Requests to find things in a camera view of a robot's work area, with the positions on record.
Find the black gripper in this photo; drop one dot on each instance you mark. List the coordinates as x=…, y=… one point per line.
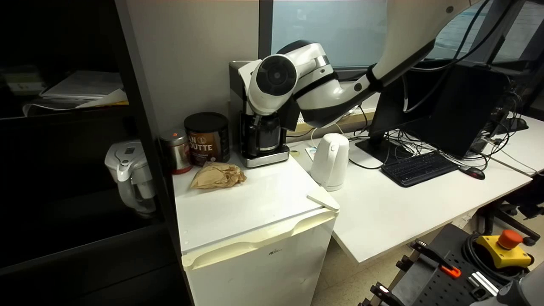
x=292, y=112

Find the black drip coffee maker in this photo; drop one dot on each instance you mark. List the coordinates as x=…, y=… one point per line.
x=262, y=141

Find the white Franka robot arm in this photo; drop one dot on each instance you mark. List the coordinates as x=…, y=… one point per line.
x=316, y=73

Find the dark coffee can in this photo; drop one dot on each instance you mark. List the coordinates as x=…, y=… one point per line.
x=207, y=138

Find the yellow red emergency stop button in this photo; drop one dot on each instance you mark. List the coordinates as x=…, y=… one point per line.
x=505, y=248

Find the white electric kettle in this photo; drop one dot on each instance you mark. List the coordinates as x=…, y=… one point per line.
x=330, y=162

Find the crumpled brown paper bag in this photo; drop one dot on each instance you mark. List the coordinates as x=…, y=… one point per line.
x=216, y=175

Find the white mini fridge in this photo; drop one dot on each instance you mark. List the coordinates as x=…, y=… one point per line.
x=248, y=226

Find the red can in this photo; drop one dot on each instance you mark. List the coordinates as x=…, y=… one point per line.
x=177, y=153

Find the black computer keyboard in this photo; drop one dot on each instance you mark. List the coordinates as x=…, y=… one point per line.
x=418, y=168

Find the black computer monitor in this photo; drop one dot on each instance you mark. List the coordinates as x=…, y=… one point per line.
x=447, y=107

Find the white water filter pitcher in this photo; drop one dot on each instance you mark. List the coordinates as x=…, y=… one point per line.
x=131, y=170

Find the black computer mouse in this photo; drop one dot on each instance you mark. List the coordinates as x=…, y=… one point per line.
x=473, y=172

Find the stack of white papers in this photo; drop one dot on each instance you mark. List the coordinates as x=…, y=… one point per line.
x=78, y=90

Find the black shelving unit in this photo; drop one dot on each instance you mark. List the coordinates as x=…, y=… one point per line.
x=68, y=187

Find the black office chair base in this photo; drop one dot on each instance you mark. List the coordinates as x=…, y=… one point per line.
x=512, y=213

